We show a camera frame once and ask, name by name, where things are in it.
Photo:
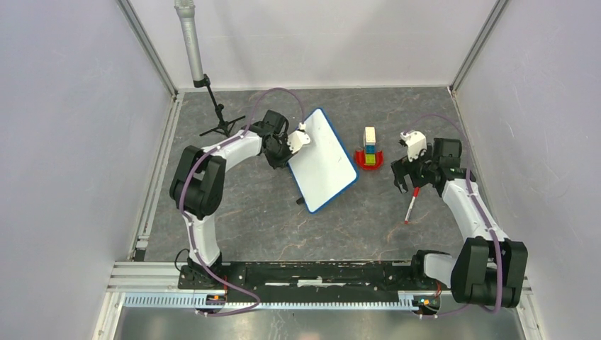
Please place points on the blue lego brick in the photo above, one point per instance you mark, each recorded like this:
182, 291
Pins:
369, 149

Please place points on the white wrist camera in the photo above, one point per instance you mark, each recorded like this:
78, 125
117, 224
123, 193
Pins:
298, 139
415, 143

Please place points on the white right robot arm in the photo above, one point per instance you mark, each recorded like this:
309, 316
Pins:
489, 270

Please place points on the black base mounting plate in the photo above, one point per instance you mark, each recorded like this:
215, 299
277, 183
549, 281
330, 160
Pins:
309, 281

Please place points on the slotted aluminium cable duct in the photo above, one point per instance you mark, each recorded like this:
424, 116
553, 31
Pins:
213, 303

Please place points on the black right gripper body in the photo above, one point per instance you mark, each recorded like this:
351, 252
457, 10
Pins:
419, 167

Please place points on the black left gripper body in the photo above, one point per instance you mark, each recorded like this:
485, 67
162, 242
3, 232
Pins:
280, 151

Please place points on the red white marker pen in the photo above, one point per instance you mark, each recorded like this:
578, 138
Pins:
415, 194

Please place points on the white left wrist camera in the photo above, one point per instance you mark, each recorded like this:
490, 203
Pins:
298, 139

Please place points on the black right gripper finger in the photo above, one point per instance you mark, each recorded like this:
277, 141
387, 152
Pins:
416, 181
399, 180

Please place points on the green lego brick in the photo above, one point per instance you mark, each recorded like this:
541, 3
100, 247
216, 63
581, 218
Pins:
370, 159

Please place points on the blue framed whiteboard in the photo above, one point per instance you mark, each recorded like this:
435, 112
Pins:
322, 169

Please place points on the white lego brick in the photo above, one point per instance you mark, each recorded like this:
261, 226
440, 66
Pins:
369, 137

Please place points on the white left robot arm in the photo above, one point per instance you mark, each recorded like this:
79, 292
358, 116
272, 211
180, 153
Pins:
198, 184

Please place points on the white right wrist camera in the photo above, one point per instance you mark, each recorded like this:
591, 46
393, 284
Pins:
415, 143

